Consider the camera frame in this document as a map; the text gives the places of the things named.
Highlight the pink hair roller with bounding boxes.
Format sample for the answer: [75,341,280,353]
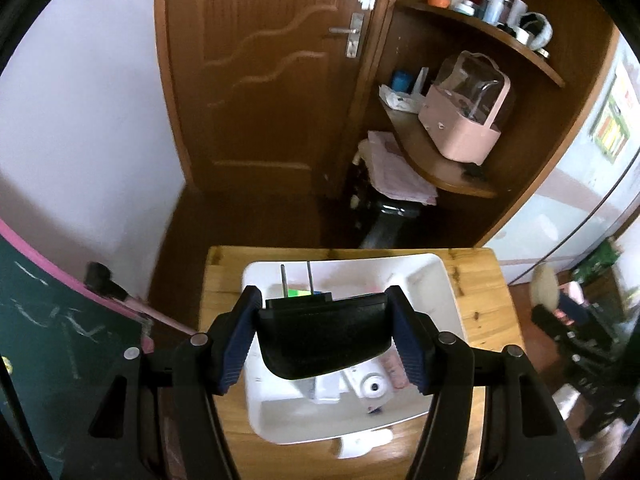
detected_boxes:
[382,352,409,391]

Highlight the green patterned bag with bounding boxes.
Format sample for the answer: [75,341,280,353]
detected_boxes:
[572,237,621,286]

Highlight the brown wooden door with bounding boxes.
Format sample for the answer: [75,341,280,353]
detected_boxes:
[155,0,396,198]

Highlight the row of cosmetic jars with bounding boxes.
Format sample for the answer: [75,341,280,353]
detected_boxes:
[417,0,553,53]

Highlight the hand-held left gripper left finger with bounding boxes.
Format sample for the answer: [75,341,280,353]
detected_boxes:
[60,285,263,480]

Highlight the white toy camera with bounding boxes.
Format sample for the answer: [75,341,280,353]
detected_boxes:
[342,365,396,413]

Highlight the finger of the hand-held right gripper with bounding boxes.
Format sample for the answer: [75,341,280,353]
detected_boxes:
[531,305,569,342]

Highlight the gold oval case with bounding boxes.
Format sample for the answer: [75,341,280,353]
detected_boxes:
[531,265,562,311]

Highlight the white plastic storage bin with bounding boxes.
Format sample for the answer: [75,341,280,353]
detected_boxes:
[241,253,468,446]

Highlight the pink folded cloth stack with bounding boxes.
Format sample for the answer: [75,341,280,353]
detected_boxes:
[357,130,438,206]

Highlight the frosted glass wardrobe door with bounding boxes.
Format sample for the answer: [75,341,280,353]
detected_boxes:
[480,35,640,286]

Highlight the colourful wall poster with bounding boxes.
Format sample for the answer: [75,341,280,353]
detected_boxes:
[590,60,633,163]

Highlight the black easel knob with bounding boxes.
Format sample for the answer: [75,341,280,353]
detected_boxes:
[86,261,126,301]

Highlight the pink cosmetic organizer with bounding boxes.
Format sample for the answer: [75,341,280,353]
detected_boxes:
[417,50,512,165]

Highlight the metal door handle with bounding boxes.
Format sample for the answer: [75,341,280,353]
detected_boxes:
[329,12,365,58]

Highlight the black glossy bag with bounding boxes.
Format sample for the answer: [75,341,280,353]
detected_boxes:
[350,165,426,248]

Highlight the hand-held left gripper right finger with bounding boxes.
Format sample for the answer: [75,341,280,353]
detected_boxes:
[385,285,586,480]

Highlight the black power adapter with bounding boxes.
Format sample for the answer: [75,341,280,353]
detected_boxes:
[256,260,392,381]

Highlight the white papers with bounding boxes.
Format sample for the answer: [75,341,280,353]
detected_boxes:
[378,67,430,113]

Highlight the curved wooden shelf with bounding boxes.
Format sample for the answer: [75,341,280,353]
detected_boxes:
[395,0,566,88]
[382,95,501,198]

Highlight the green chalkboard with pink frame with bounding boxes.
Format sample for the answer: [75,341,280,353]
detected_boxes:
[0,217,201,480]

